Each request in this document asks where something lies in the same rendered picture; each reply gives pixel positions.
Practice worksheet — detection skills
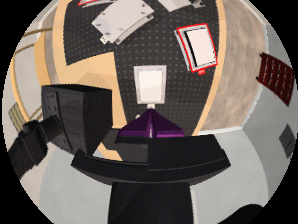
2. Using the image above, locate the white multiwell plate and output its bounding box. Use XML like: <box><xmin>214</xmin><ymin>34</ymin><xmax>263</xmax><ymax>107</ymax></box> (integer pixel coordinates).
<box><xmin>139</xmin><ymin>70</ymin><xmax>162</xmax><ymax>101</ymax></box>

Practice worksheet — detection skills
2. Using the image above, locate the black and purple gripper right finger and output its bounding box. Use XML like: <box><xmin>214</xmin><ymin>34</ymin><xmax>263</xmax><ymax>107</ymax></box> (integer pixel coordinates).
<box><xmin>151</xmin><ymin>108</ymin><xmax>185</xmax><ymax>137</ymax></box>

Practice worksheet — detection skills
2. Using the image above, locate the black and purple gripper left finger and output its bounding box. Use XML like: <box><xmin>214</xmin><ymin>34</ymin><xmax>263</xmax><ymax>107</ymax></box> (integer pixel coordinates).
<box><xmin>117</xmin><ymin>108</ymin><xmax>151</xmax><ymax>137</ymax></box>

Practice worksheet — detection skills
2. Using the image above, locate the grey rectangular frame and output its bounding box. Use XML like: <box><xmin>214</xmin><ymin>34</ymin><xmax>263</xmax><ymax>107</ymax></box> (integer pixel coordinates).
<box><xmin>134</xmin><ymin>65</ymin><xmax>166</xmax><ymax>104</ymax></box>

